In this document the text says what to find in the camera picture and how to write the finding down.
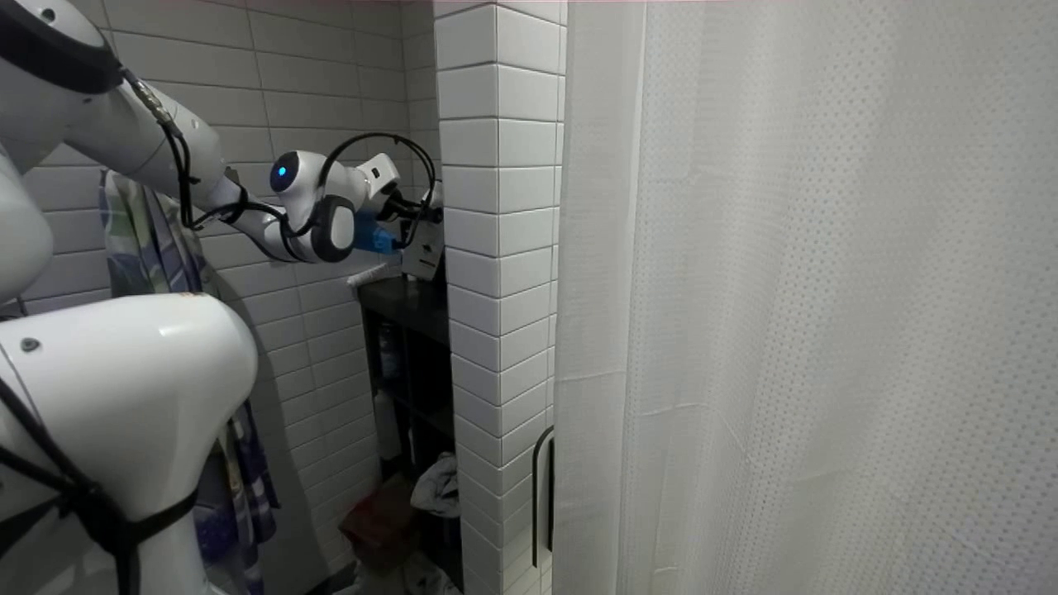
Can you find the orange package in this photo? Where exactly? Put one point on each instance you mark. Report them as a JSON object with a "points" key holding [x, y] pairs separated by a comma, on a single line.
{"points": [[381, 517]]}

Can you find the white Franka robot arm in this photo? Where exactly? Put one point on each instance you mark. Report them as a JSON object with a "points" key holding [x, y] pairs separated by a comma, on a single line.
{"points": [[119, 408]]}

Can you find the pale plastic bottle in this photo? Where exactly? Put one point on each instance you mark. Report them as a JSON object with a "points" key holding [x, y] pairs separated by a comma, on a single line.
{"points": [[386, 427]]}

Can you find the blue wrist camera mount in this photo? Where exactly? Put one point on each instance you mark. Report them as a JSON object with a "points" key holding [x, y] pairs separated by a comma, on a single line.
{"points": [[378, 234]]}

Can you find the dark blue bottle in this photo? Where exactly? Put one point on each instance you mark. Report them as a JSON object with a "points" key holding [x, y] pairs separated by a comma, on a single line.
{"points": [[389, 354]]}

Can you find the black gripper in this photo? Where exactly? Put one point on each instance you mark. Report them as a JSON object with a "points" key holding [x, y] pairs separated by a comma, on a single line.
{"points": [[419, 215]]}

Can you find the white crumpled bag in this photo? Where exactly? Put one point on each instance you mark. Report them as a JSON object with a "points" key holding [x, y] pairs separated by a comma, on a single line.
{"points": [[421, 578], [438, 485]]}

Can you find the black shelf unit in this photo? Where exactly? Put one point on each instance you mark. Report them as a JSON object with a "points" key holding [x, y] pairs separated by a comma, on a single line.
{"points": [[415, 316]]}

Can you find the blue green white towel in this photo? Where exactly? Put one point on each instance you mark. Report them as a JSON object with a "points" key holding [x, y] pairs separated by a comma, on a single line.
{"points": [[143, 249]]}

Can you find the white board with black rim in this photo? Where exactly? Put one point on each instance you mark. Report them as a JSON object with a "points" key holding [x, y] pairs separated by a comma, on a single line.
{"points": [[542, 497]]}

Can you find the white shower curtain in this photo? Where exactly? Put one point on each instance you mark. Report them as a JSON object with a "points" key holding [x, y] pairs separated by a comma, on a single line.
{"points": [[828, 331]]}

